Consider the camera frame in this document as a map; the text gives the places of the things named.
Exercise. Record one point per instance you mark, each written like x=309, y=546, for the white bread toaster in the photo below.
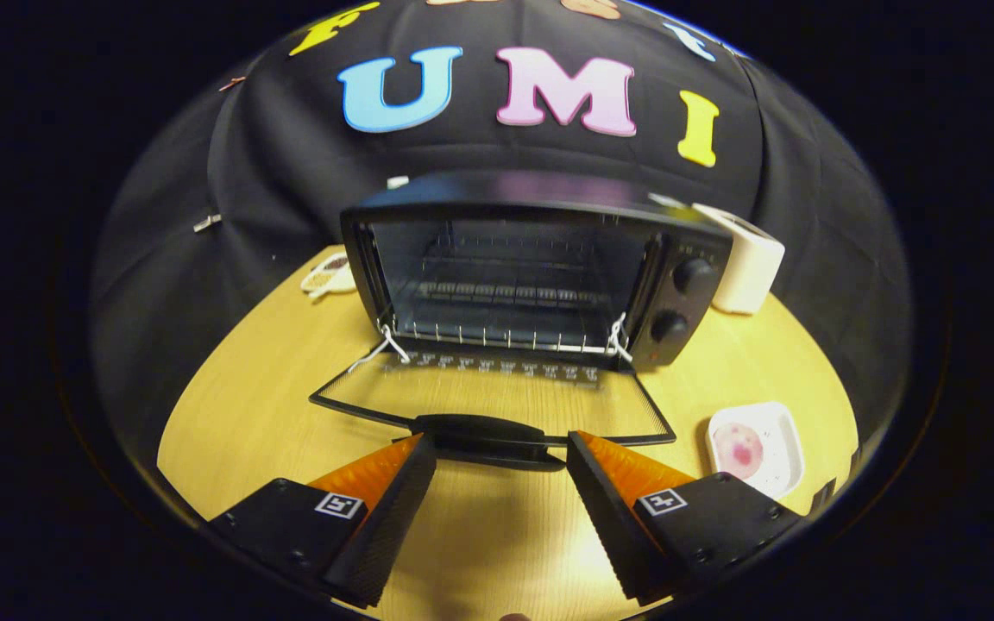
x=747, y=267

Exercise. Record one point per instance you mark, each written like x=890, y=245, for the silver metal clip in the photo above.
x=207, y=222

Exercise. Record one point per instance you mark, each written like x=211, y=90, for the black table clamp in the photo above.
x=823, y=498

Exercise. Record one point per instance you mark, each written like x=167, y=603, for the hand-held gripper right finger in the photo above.
x=609, y=517

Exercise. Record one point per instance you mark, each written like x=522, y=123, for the white square plate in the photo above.
x=777, y=448

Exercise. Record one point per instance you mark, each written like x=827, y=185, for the small white-capped bottle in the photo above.
x=398, y=182

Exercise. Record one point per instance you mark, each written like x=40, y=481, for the small white snack dish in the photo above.
x=330, y=274

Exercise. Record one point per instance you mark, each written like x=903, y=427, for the red cloth clip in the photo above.
x=232, y=83

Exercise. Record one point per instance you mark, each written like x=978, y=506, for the pink round ham slice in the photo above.
x=740, y=450

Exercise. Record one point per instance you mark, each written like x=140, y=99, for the black toaster oven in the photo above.
x=531, y=194

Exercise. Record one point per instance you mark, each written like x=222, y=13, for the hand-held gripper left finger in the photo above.
x=389, y=517

